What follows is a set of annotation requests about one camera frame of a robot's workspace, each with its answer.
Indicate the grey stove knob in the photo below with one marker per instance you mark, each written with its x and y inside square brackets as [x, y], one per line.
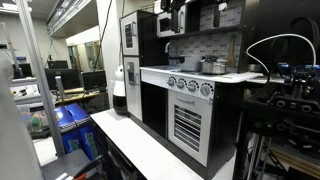
[171, 81]
[192, 86]
[181, 83]
[206, 89]

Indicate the silver pot with lid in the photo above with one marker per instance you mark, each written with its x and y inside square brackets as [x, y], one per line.
[213, 65]

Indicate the white fridge door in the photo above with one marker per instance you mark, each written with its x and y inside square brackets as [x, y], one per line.
[129, 32]
[133, 89]

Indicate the black computer monitor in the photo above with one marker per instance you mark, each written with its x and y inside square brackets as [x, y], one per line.
[95, 80]

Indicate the black camera rig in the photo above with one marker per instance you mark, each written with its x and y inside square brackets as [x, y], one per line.
[289, 110]

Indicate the upper white fridge door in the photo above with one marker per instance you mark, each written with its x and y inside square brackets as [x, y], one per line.
[129, 32]

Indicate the grey toy faucet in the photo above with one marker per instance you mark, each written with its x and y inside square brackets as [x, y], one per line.
[171, 52]

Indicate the blue storage box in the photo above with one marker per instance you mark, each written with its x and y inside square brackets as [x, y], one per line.
[77, 131]

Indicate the white oven door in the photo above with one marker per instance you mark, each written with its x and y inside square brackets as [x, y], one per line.
[189, 123]

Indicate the white black smart speaker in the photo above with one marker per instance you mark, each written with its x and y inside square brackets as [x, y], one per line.
[119, 95]

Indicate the white toy microwave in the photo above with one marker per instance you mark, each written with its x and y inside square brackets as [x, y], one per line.
[164, 23]

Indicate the aluminium frame post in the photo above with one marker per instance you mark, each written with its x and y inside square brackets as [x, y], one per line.
[39, 70]

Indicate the wooden spatula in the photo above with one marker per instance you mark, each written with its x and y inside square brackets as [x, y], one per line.
[231, 56]

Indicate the toy kitchen play set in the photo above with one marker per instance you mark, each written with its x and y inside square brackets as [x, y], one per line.
[209, 25]

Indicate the lower white fridge door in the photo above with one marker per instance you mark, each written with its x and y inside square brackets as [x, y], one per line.
[133, 89]

